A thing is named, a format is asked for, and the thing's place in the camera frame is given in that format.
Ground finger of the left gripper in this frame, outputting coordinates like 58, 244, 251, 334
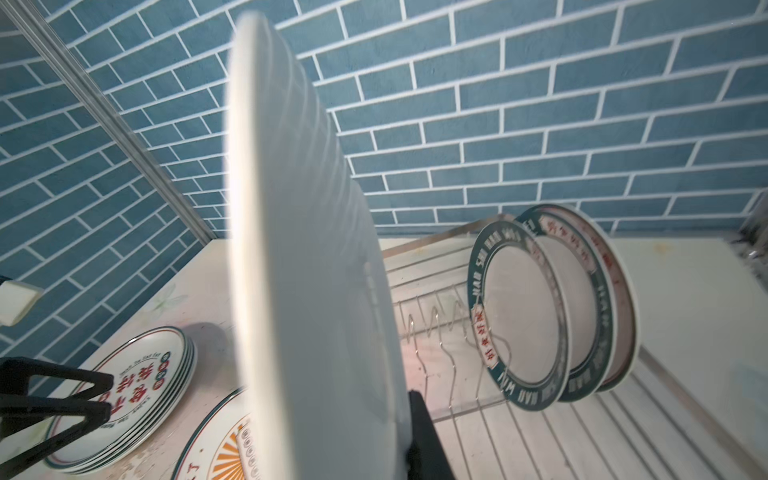
1, 357, 114, 479

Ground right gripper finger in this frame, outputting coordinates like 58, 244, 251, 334
406, 390, 456, 480

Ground white plate red characters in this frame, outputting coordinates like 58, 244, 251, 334
44, 326, 197, 474

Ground white plate orange sunburst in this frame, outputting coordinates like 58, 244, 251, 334
171, 388, 261, 479

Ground metal wire dish rack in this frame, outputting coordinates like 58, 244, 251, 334
381, 205, 767, 479

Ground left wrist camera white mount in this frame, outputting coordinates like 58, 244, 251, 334
0, 277, 43, 327

